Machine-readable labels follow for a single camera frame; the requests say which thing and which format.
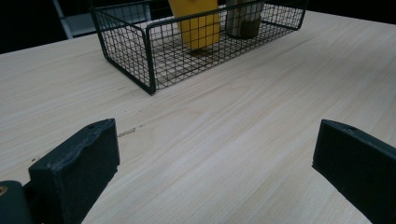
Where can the orange paper cup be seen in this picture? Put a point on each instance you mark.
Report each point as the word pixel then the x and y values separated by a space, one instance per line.
pixel 196 29

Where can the white metal stand frame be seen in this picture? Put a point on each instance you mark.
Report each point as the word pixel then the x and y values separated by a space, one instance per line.
pixel 77 24

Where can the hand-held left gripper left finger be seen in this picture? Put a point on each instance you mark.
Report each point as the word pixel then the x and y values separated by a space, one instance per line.
pixel 74 171

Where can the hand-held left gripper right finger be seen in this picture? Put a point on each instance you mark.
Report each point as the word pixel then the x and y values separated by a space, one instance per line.
pixel 361 168

